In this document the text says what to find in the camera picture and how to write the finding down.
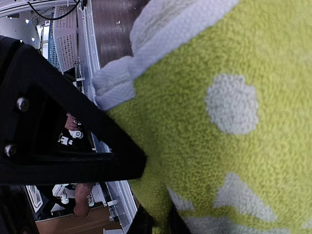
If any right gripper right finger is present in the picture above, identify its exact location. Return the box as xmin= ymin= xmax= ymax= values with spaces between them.
xmin=168 ymin=204 xmax=191 ymax=234

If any person forearm in background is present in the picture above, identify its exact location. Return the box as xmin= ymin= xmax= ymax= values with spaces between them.
xmin=74 ymin=183 xmax=92 ymax=217

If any aluminium front rail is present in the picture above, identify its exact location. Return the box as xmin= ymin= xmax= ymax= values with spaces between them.
xmin=0 ymin=0 xmax=139 ymax=234

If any perforated storage crate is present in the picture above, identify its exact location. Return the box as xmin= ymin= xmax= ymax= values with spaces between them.
xmin=48 ymin=9 xmax=78 ymax=73

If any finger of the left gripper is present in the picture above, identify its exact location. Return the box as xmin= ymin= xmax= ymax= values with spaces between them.
xmin=0 ymin=36 xmax=147 ymax=185

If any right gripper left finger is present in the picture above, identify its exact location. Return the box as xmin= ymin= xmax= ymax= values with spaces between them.
xmin=127 ymin=205 xmax=154 ymax=234

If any green patterned towel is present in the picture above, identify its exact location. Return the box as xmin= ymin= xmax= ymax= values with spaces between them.
xmin=93 ymin=0 xmax=312 ymax=234

